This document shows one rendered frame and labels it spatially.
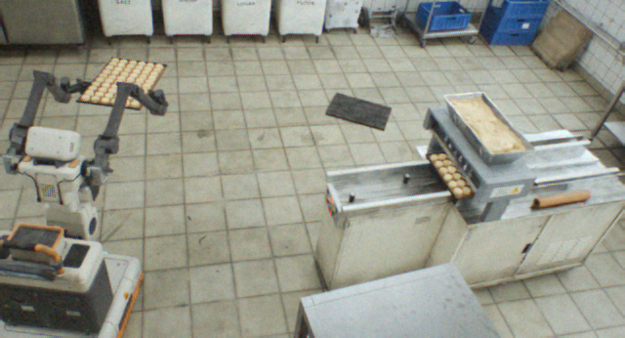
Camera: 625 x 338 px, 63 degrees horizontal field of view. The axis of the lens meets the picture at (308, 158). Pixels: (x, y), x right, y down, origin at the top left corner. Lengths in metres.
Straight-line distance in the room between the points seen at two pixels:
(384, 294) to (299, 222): 2.59
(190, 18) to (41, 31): 1.48
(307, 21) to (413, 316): 4.95
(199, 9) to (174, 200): 2.47
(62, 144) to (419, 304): 1.91
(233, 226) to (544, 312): 2.32
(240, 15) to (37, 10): 2.01
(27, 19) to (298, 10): 2.75
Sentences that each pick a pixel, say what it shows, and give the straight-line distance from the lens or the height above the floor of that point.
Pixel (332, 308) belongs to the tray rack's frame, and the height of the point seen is 1.82.
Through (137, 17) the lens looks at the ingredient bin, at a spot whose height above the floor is 0.34.
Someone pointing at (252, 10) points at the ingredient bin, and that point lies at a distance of 5.91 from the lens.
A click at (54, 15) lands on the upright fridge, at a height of 0.49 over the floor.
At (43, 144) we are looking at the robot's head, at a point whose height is 1.27.
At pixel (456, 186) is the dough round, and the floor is 0.91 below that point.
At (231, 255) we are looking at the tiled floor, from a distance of 3.77.
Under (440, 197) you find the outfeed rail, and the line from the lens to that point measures 3.19.
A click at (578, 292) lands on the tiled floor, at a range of 4.38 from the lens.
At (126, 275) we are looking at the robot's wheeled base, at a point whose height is 0.28.
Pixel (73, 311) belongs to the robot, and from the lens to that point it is 3.02.
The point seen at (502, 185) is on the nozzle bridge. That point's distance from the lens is 3.01.
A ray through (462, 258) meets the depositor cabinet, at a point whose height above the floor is 0.49.
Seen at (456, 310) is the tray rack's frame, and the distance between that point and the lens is 1.51.
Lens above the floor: 3.00
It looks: 41 degrees down
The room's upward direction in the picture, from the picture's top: 9 degrees clockwise
